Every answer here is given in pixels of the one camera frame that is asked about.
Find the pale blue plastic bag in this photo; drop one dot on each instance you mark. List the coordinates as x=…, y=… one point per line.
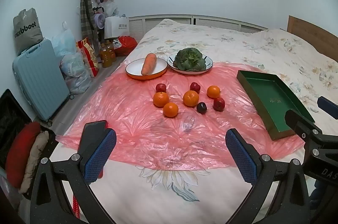
x=64, y=41

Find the orange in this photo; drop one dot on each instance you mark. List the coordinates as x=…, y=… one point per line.
x=191, y=98
x=160, y=99
x=170, y=109
x=213, y=91

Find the dark purple plum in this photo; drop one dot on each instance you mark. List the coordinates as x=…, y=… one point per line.
x=201, y=107

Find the clear plastic bag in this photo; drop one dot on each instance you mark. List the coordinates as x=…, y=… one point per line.
x=75, y=73

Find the grey storage bag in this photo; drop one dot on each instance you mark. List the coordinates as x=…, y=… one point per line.
x=26, y=31

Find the white louvered radiator cover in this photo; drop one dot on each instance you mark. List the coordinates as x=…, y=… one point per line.
x=211, y=23

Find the green leafy vegetable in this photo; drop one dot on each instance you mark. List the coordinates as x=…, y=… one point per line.
x=190, y=59

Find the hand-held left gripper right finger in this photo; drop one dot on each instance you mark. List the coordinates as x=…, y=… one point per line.
x=240, y=155

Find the white paper bag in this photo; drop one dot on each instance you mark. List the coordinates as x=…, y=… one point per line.
x=117, y=27

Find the wooden headboard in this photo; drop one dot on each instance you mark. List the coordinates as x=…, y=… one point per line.
x=311, y=25

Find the orange rice bag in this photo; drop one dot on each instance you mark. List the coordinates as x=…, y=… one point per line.
x=88, y=57

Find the white plate with striped rim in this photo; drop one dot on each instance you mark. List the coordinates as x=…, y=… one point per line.
x=208, y=66

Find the black smartphone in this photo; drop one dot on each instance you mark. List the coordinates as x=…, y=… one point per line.
x=91, y=131

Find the pink plastic sheet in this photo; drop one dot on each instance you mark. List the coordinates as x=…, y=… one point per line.
x=148, y=134

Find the carrot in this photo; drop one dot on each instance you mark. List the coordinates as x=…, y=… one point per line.
x=149, y=64

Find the floral bed blanket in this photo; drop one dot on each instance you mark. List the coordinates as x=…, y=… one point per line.
x=211, y=39

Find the plaid scarf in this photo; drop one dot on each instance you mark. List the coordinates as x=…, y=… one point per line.
x=86, y=12

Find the beige rolled cloth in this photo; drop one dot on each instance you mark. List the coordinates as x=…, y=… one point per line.
x=34, y=160

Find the light blue suitcase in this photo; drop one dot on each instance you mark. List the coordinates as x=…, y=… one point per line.
x=39, y=81

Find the cooking oil bottle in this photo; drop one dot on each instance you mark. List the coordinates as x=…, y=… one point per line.
x=106, y=56
x=113, y=50

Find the small red apple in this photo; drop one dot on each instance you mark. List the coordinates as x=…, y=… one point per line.
x=160, y=87
x=195, y=86
x=219, y=103

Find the red plastic bag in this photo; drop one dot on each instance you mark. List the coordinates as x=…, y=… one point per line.
x=126, y=44

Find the small purple fan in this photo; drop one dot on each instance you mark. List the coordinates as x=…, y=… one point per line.
x=99, y=21

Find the crumpled clear plastic bags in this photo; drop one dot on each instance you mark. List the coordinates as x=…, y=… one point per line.
x=109, y=3

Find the white plate with orange rim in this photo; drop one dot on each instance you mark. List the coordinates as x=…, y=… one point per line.
x=137, y=69

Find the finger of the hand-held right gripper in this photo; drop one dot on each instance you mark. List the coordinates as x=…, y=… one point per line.
x=299, y=122
x=328, y=107

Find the red cushion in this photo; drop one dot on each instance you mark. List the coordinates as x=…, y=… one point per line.
x=19, y=152

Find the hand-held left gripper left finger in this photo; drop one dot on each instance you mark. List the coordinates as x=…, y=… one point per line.
x=101, y=155

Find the green rectangular tray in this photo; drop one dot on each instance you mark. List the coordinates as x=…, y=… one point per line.
x=272, y=99

